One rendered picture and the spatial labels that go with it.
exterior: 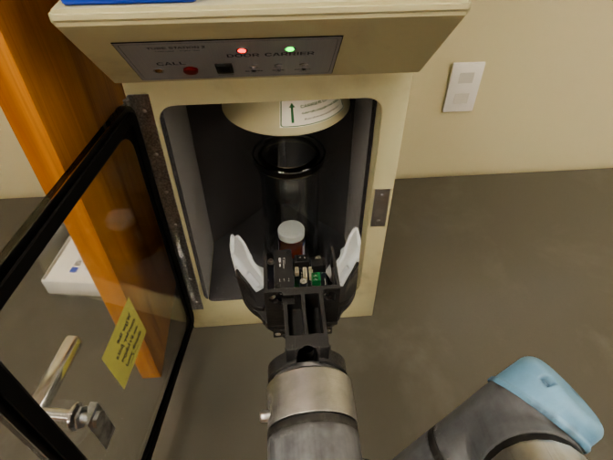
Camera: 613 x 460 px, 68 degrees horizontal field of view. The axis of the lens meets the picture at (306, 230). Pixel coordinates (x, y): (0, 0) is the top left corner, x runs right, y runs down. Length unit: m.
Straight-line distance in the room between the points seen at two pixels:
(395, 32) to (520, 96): 0.78
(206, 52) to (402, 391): 0.58
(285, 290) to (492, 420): 0.19
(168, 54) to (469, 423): 0.39
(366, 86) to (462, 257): 0.53
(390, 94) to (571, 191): 0.78
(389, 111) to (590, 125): 0.82
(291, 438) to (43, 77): 0.39
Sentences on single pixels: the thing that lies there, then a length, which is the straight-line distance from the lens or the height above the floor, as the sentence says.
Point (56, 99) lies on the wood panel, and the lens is 0.52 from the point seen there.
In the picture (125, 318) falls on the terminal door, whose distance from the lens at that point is 0.55.
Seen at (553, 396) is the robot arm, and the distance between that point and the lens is 0.38.
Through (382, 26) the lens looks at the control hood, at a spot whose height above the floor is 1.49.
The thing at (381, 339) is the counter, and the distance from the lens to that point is 0.82.
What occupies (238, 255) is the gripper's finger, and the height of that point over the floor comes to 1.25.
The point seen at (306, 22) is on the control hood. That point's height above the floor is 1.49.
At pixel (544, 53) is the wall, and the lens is 1.15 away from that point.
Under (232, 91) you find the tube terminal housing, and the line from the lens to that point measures 0.54.
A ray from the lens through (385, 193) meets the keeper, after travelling 0.64.
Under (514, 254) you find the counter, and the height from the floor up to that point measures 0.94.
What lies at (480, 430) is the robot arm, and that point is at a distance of 0.39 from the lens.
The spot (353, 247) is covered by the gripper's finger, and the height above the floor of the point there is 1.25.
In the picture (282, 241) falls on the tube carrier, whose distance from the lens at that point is 0.75.
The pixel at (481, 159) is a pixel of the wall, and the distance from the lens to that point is 1.24.
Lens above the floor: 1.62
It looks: 44 degrees down
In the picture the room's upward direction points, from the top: straight up
